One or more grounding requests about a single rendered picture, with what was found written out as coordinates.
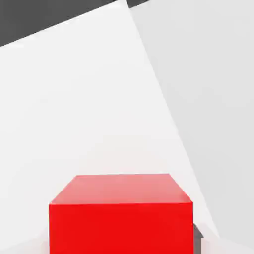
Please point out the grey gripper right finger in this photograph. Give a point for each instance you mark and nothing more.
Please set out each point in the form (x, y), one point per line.
(197, 241)

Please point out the small red cube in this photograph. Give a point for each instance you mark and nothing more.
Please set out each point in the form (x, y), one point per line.
(121, 224)

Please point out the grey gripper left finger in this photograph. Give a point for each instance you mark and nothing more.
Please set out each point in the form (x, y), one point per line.
(42, 248)

